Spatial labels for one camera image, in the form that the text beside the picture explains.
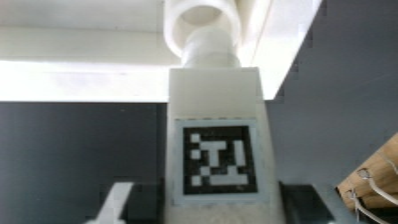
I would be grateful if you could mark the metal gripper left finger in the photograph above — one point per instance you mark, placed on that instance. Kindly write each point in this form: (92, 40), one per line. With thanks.
(110, 211)

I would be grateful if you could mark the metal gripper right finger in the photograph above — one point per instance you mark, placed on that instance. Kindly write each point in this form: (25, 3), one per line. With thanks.
(313, 205)

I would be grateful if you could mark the white leg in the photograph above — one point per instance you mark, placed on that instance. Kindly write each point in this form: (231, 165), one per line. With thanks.
(220, 183)

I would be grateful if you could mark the white square tabletop part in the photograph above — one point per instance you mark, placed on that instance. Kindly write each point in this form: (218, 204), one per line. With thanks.
(87, 50)

